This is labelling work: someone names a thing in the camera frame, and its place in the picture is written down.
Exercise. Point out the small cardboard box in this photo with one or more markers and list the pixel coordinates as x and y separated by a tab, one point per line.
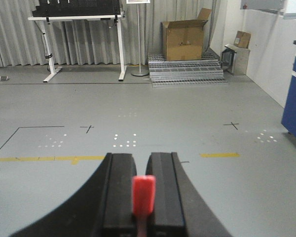
242	39

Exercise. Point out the large open cardboard box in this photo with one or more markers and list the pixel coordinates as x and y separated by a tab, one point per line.
183	40

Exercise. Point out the stacked metal grates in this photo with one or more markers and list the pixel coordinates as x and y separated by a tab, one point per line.
206	71

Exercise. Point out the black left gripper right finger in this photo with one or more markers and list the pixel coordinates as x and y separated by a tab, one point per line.
179	210

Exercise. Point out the grey curtain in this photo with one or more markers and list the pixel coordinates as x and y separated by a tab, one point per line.
21	42

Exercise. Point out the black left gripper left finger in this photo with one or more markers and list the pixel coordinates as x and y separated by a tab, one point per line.
101	207

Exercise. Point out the grey metal bin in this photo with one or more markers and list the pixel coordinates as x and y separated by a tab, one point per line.
235	60

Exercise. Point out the white sign stand pole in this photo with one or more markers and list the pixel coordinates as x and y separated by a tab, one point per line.
140	72

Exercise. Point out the white frame work table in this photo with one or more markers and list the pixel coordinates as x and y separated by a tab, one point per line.
78	35

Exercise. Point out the red plastic spoon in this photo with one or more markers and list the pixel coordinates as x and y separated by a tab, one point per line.
143	196

